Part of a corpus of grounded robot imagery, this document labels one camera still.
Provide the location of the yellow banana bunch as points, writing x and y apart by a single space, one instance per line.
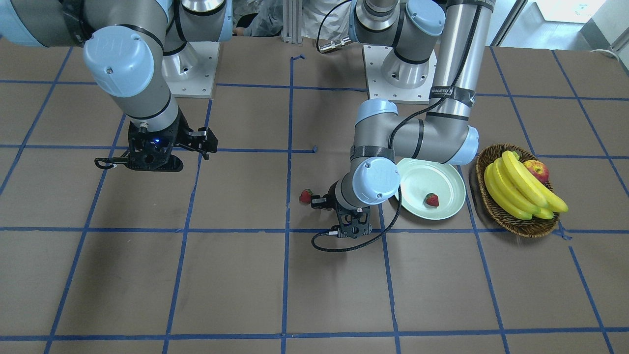
518 192

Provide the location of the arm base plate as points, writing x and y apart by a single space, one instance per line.
390 78
190 71

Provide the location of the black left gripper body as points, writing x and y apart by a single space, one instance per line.
331 197

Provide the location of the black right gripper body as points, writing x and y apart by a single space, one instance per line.
183 134

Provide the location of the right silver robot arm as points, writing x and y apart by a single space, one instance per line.
131 48

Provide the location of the wicker fruit basket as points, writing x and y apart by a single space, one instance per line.
526 228

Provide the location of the red strawberry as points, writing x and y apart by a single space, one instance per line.
431 200
306 196

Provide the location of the red apple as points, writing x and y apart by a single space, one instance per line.
538 170

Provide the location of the light green plate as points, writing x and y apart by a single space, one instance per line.
418 178

